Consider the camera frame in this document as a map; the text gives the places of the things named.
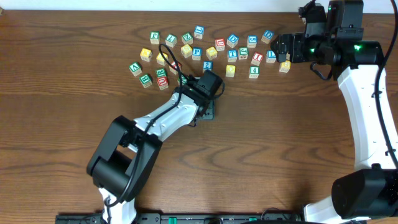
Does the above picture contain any yellow G block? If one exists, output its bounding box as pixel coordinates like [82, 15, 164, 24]
[279, 60, 291, 73]

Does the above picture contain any blue P block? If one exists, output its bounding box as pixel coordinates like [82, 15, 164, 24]
[192, 47, 202, 61]

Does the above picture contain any yellow X block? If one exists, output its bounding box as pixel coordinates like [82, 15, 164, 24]
[140, 48, 152, 62]

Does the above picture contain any green R block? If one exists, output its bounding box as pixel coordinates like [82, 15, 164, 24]
[155, 68, 167, 78]

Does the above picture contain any red U block top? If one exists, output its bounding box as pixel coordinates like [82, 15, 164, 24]
[215, 39, 226, 52]

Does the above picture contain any yellow S block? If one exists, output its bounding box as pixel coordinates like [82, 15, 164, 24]
[181, 44, 193, 58]

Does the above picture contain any green 4 block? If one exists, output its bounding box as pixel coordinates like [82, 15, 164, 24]
[249, 66, 259, 79]

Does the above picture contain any green L block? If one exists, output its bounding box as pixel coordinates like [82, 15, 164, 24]
[165, 34, 177, 48]

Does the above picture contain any red I block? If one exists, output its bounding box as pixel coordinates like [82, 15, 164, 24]
[251, 52, 264, 66]

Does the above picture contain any blue T block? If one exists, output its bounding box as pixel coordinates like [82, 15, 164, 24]
[227, 49, 238, 62]

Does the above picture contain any blue D block centre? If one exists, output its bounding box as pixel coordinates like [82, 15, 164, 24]
[226, 34, 239, 48]

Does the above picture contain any blue 2 block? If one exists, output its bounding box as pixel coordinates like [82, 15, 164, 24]
[202, 61, 213, 72]

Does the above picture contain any blue D block right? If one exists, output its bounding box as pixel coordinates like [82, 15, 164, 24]
[261, 30, 274, 44]

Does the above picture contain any green N block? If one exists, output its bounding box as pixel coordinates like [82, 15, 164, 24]
[177, 76, 187, 85]

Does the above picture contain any yellow block centre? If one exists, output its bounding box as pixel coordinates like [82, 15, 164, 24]
[226, 65, 236, 77]

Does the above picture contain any red U block bottom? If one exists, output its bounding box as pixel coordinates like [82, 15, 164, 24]
[157, 77, 169, 90]

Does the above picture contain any yellow block left middle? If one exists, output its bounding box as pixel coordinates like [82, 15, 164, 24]
[156, 53, 168, 66]

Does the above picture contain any blue d block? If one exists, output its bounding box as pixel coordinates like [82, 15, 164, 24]
[226, 34, 239, 48]
[261, 30, 274, 44]

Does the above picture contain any blue L block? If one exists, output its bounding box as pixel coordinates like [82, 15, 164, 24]
[266, 50, 276, 63]

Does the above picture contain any green B block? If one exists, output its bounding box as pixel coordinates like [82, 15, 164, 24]
[139, 73, 152, 88]

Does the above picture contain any blue S block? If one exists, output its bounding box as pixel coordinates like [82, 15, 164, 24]
[247, 35, 257, 48]

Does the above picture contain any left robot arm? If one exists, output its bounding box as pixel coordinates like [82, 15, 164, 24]
[86, 80, 223, 223]

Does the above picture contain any green A block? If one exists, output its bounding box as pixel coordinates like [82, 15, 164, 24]
[129, 62, 142, 77]

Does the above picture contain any red A block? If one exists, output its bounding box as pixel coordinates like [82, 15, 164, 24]
[169, 62, 178, 75]

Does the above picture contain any green J block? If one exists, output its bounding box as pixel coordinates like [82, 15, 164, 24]
[238, 47, 249, 60]

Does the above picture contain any red u block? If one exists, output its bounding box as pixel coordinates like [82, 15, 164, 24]
[157, 77, 169, 90]
[215, 39, 226, 52]

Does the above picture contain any yellow O block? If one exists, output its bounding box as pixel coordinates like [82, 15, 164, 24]
[206, 47, 218, 60]

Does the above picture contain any blue J block top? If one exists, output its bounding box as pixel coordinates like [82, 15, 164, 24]
[194, 26, 205, 39]

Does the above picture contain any green Z block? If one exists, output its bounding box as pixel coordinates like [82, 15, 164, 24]
[182, 32, 193, 45]

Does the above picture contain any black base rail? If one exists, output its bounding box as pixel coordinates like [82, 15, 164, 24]
[55, 210, 303, 224]

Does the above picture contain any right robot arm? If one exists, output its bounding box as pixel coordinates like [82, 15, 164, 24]
[271, 28, 397, 223]

